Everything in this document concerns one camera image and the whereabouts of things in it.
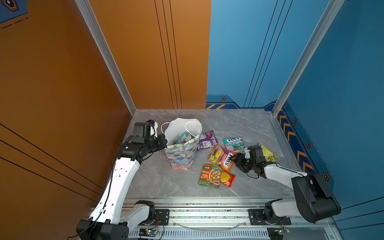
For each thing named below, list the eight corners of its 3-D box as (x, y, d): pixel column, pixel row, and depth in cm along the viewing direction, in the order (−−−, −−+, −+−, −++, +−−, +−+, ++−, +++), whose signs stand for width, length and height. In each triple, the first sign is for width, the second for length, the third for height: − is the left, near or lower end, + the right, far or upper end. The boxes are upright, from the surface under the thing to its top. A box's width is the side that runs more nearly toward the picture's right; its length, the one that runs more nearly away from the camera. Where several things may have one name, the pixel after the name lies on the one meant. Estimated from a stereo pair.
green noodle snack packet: (198, 183, 86) (198, 182, 85) (202, 163, 94) (202, 162, 93) (219, 188, 84) (219, 187, 83) (222, 167, 92) (222, 166, 91)
